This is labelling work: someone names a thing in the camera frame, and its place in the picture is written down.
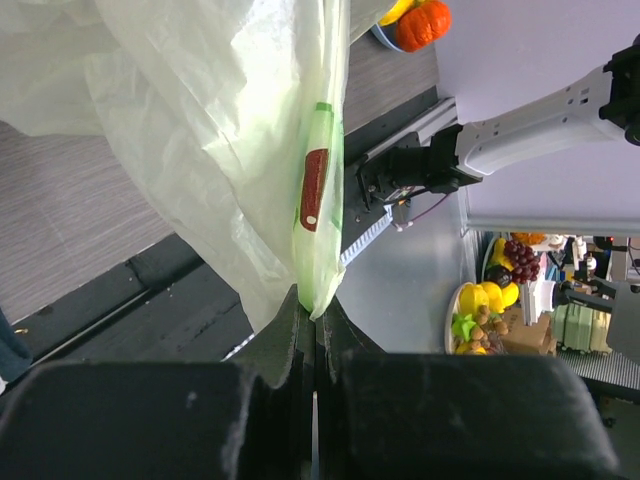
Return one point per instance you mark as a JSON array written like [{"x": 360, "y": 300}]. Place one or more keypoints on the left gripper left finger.
[{"x": 282, "y": 356}]

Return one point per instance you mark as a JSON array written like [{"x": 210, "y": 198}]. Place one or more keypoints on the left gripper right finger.
[{"x": 336, "y": 335}]

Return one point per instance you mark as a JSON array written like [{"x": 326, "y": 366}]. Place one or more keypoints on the green avocado print plastic bag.
[{"x": 228, "y": 116}]

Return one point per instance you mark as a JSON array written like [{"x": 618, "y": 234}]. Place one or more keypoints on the fake orange tangerine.
[{"x": 423, "y": 25}]

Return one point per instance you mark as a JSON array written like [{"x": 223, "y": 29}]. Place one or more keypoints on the fake yellow banana bunch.
[{"x": 400, "y": 8}]

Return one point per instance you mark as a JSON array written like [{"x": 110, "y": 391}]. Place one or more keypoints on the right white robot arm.
[{"x": 602, "y": 106}]

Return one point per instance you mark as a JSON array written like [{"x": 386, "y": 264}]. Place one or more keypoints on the background fake fruit plate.
[{"x": 482, "y": 316}]

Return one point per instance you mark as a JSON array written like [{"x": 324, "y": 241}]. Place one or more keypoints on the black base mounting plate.
[{"x": 166, "y": 304}]

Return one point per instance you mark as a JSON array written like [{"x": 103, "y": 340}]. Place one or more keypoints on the cardboard box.
[{"x": 536, "y": 339}]

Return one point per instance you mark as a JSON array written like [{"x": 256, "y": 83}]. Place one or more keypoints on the pale green suitcase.
[{"x": 581, "y": 328}]

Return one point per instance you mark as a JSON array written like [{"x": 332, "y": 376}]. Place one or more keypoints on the white navy trimmed shirt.
[{"x": 15, "y": 357}]

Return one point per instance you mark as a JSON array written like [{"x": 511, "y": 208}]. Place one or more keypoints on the light blue plate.
[{"x": 386, "y": 36}]

